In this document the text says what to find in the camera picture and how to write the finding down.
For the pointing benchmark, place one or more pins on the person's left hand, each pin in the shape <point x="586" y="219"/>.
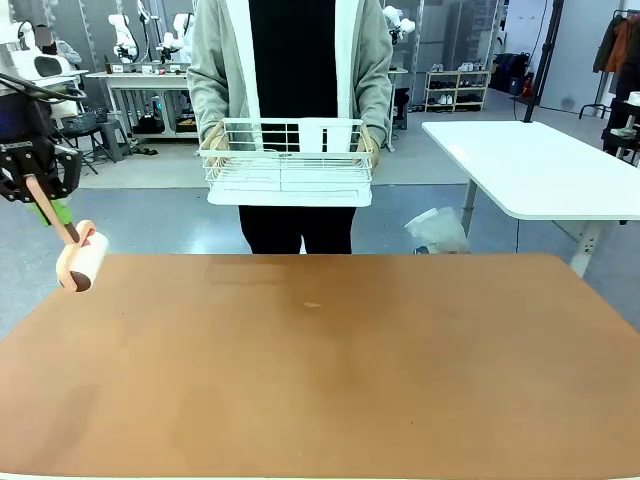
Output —
<point x="369" y="147"/>

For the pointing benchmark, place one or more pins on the black utility cart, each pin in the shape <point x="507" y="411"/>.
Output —
<point x="622" y="115"/>

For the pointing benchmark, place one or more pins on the hanging clothes on rack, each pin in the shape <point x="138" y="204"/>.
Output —
<point x="622" y="50"/>

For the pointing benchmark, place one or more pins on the person's right hand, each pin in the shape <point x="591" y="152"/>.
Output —
<point x="214" y="145"/>

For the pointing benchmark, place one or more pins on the pink lint roller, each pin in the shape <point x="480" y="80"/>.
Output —
<point x="85" y="260"/>

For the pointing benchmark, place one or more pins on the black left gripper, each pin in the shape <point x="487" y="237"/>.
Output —
<point x="20" y="155"/>

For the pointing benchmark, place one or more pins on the person's right forearm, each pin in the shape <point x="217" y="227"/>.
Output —
<point x="210" y="105"/>

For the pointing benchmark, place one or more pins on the clear plastic bag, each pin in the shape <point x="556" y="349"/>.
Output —
<point x="440" y="230"/>

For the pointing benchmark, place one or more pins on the seated person in grey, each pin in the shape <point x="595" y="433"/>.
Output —
<point x="65" y="50"/>

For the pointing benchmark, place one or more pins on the white background desk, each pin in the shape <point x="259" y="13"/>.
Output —
<point x="80" y="74"/>

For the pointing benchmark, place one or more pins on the black bags pile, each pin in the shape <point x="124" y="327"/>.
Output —
<point x="510" y="70"/>

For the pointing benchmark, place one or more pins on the wooden shoe rack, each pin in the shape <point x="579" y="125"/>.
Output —
<point x="457" y="90"/>

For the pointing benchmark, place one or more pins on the white plastic cutlery holder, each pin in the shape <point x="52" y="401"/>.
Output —
<point x="340" y="137"/>

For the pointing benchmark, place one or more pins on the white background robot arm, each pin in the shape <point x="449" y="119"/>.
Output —
<point x="15" y="32"/>
<point x="121" y="32"/>
<point x="177" y="30"/>
<point x="405" y="25"/>

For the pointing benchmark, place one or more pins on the white side table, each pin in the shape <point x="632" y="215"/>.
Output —
<point x="525" y="165"/>

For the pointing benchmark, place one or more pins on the black pole stand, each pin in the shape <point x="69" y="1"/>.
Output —
<point x="545" y="55"/>

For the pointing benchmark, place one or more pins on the person's left forearm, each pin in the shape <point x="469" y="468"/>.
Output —
<point x="372" y="110"/>

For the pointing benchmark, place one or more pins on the white-framed workbench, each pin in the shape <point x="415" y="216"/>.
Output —
<point x="145" y="80"/>

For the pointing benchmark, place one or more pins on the person in grey cardigan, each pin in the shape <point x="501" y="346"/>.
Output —
<point x="295" y="60"/>

